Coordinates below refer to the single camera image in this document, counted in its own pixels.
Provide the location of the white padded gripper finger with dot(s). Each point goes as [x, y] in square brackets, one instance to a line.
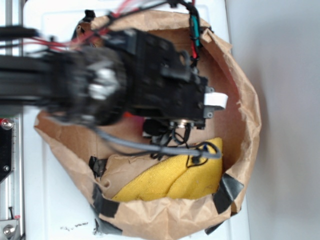
[215, 100]

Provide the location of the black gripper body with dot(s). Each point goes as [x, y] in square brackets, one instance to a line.
[160, 81]

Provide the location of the orange plastic toy carrot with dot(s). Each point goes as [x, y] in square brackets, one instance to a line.
[127, 115]

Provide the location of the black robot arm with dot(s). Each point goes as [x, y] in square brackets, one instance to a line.
[85, 86]

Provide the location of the yellow microfiber cloth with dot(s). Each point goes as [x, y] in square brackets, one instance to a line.
[177, 178]

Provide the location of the brown paper bag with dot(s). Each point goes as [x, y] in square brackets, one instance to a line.
[99, 174]

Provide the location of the black metal bracket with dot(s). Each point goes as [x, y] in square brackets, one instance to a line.
[6, 147]

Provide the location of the aluminium frame rail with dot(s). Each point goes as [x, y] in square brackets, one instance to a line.
[12, 211]

